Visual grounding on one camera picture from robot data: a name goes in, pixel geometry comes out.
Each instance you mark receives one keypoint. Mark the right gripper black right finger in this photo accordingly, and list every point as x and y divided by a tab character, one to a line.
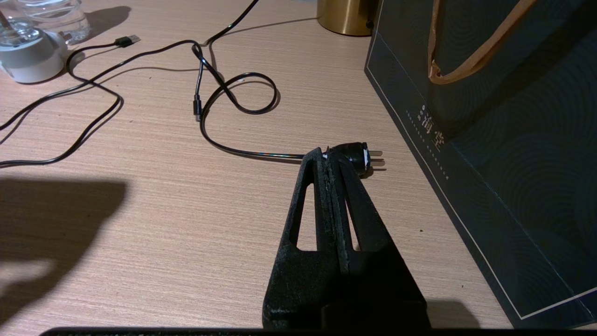
382	289

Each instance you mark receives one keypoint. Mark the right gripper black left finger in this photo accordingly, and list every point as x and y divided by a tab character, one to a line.
303	280

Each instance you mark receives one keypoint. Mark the dark gift bag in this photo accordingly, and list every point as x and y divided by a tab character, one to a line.
513	186

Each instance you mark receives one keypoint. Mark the brass desk lamp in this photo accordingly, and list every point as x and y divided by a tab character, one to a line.
345	18

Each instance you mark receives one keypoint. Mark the small glass dome white base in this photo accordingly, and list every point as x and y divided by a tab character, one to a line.
28	60

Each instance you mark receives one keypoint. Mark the water bottle red cap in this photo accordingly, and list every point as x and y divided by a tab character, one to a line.
56	18

